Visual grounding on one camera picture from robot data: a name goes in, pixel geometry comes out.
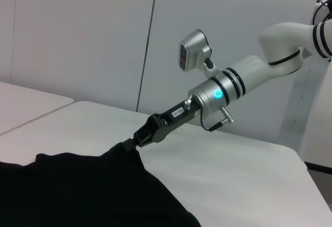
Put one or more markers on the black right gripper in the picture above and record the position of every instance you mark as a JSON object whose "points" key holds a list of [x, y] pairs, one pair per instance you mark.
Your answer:
{"points": [[166, 125]]}

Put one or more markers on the black t-shirt with white print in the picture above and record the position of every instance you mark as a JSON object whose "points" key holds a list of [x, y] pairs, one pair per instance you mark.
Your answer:
{"points": [[77, 190]]}

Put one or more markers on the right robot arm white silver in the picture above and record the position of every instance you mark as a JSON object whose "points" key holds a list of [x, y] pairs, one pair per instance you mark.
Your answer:
{"points": [[249, 71]]}

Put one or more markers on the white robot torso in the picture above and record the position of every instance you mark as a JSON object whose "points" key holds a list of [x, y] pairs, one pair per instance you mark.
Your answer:
{"points": [[319, 107]]}

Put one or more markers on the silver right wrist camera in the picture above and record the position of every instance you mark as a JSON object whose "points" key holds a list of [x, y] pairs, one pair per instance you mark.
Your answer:
{"points": [[193, 47]]}

